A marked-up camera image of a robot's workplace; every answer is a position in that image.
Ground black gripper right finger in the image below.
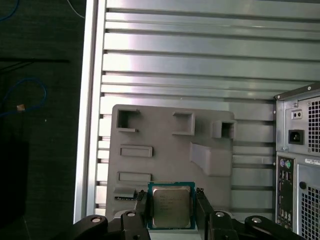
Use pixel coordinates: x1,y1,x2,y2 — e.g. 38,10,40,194
196,186,302,240

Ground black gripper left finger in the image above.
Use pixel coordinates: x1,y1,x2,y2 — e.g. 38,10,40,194
71,190,149,240

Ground silver green CPU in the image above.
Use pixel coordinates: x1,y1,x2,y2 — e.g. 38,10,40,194
146,180,198,230

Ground RAM stick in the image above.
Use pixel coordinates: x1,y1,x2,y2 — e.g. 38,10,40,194
114,195,138,202

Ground grey parts rack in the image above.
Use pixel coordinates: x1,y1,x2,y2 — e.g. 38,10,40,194
104,103,237,240

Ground black PC case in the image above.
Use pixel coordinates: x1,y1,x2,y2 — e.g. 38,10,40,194
273,81,320,240

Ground black floor box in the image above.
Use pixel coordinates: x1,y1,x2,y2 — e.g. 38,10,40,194
0,140,30,219

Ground grey power supply unit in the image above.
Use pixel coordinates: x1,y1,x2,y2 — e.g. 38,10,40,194
284,96,320,155

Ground blue floor cable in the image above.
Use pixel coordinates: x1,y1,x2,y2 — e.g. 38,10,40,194
0,76,49,119
0,0,21,23

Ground white floor cable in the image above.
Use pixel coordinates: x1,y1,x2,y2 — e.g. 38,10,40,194
65,0,86,20

